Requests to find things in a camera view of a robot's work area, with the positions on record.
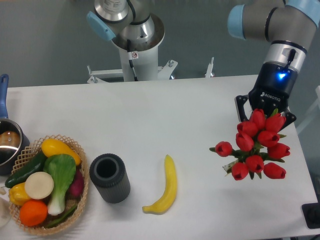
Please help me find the black device at table edge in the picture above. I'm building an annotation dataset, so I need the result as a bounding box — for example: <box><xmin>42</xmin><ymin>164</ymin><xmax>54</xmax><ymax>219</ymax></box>
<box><xmin>301</xmin><ymin>202</ymin><xmax>320</xmax><ymax>229</ymax></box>

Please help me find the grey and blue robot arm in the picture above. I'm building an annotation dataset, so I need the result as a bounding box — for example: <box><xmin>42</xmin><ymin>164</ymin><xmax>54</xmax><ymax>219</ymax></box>
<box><xmin>86</xmin><ymin>0</ymin><xmax>320</xmax><ymax>125</ymax></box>

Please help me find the dark grey ribbed vase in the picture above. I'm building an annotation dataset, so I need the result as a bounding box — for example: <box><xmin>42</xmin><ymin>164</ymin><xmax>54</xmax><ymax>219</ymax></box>
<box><xmin>89</xmin><ymin>153</ymin><xmax>131</xmax><ymax>204</ymax></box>

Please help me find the yellow bell pepper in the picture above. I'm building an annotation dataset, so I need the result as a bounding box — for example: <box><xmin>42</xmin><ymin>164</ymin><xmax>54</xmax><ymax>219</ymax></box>
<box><xmin>8</xmin><ymin>182</ymin><xmax>31</xmax><ymax>206</ymax></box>

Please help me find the yellow squash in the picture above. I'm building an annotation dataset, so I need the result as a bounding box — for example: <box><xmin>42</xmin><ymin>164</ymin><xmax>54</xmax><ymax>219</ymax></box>
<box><xmin>41</xmin><ymin>138</ymin><xmax>82</xmax><ymax>166</ymax></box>

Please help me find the white frame at right edge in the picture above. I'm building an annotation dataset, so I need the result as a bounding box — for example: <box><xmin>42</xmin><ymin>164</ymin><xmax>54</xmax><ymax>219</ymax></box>
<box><xmin>296</xmin><ymin>85</ymin><xmax>320</xmax><ymax>135</ymax></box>

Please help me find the black cable on pedestal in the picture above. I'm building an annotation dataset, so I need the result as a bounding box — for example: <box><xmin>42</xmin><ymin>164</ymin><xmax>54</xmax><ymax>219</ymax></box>
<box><xmin>126</xmin><ymin>39</ymin><xmax>139</xmax><ymax>82</ymax></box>

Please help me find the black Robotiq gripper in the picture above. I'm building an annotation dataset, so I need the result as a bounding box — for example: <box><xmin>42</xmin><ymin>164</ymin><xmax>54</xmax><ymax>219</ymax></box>
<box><xmin>234</xmin><ymin>62</ymin><xmax>298</xmax><ymax>130</ymax></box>

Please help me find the yellow banana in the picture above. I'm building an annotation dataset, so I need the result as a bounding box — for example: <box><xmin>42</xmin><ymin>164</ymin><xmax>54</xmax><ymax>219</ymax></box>
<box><xmin>142</xmin><ymin>154</ymin><xmax>178</xmax><ymax>215</ymax></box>

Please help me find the green bok choy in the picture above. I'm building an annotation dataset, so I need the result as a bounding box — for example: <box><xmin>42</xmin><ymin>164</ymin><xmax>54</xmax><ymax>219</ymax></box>
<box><xmin>43</xmin><ymin>154</ymin><xmax>76</xmax><ymax>216</ymax></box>

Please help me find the white round radish slice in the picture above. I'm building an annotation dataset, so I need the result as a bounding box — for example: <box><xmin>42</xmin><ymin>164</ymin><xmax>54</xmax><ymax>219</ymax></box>
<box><xmin>24</xmin><ymin>171</ymin><xmax>54</xmax><ymax>200</ymax></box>

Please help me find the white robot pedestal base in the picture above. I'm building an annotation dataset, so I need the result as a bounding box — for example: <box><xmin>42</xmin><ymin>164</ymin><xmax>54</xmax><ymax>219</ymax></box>
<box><xmin>86</xmin><ymin>12</ymin><xmax>216</xmax><ymax>85</ymax></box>

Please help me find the purple sweet potato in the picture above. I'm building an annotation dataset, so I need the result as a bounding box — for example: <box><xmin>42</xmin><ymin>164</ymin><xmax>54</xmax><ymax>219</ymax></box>
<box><xmin>68</xmin><ymin>169</ymin><xmax>84</xmax><ymax>197</ymax></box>

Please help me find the orange fruit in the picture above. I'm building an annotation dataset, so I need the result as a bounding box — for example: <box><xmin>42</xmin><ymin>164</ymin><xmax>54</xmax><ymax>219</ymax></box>
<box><xmin>19</xmin><ymin>199</ymin><xmax>48</xmax><ymax>227</ymax></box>

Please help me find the red tulip bouquet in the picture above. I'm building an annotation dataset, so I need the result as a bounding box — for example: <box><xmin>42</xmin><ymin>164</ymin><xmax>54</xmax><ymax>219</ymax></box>
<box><xmin>209</xmin><ymin>109</ymin><xmax>291</xmax><ymax>181</ymax></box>

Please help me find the green cucumber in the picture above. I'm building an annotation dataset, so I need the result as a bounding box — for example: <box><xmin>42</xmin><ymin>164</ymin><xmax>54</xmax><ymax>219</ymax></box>
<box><xmin>4</xmin><ymin>150</ymin><xmax>47</xmax><ymax>189</ymax></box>

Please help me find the blue handled saucepan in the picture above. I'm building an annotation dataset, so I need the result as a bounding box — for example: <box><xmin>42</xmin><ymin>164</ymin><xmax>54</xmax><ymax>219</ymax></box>
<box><xmin>0</xmin><ymin>74</ymin><xmax>30</xmax><ymax>176</ymax></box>

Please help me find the green bean pod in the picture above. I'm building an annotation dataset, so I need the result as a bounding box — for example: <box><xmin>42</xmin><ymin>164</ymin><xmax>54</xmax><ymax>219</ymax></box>
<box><xmin>44</xmin><ymin>205</ymin><xmax>78</xmax><ymax>229</ymax></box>

